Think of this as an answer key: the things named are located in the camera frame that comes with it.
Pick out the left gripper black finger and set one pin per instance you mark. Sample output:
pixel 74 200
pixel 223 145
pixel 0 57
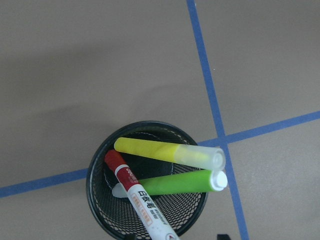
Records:
pixel 223 237

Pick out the green highlighter pen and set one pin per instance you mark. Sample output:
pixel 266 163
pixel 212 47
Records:
pixel 200 181

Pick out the red whiteboard marker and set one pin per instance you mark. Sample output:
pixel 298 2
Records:
pixel 151 217

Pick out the yellow highlighter pen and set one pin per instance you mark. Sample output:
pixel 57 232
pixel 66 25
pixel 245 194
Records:
pixel 207 158

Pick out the black mesh pen cup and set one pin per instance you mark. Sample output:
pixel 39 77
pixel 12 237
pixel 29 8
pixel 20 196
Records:
pixel 117 215

